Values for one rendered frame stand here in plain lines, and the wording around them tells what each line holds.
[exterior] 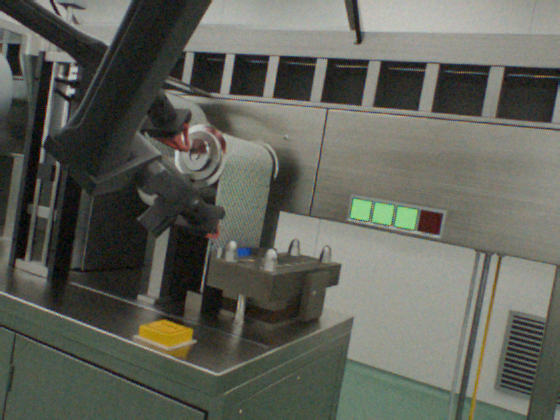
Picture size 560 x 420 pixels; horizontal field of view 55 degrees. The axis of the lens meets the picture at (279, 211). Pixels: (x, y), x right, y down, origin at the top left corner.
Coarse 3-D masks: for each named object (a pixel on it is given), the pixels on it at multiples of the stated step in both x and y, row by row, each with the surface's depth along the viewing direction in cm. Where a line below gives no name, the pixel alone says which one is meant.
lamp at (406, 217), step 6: (402, 210) 135; (408, 210) 134; (414, 210) 133; (396, 216) 135; (402, 216) 135; (408, 216) 134; (414, 216) 133; (396, 222) 135; (402, 222) 135; (408, 222) 134; (414, 222) 133; (408, 228) 134; (414, 228) 133
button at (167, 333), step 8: (144, 328) 96; (152, 328) 96; (160, 328) 97; (168, 328) 97; (176, 328) 98; (184, 328) 99; (144, 336) 96; (152, 336) 95; (160, 336) 94; (168, 336) 94; (176, 336) 95; (184, 336) 97; (168, 344) 94; (176, 344) 96
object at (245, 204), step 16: (224, 192) 124; (240, 192) 131; (256, 192) 137; (224, 208) 126; (240, 208) 132; (256, 208) 139; (224, 224) 127; (240, 224) 133; (256, 224) 141; (224, 240) 128; (240, 240) 135; (256, 240) 142; (208, 256) 124
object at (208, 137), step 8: (192, 136) 125; (200, 136) 124; (208, 136) 123; (184, 144) 126; (216, 144) 122; (216, 152) 121; (216, 160) 121; (184, 168) 125; (208, 168) 122; (216, 168) 122; (192, 176) 124; (200, 176) 123; (208, 176) 123
